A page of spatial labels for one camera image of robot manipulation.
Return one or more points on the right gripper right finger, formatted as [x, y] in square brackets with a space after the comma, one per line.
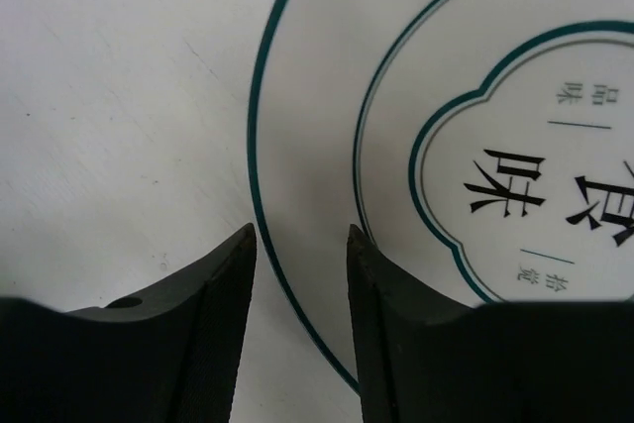
[424, 357]

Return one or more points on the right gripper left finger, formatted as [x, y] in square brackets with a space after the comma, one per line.
[169, 352]

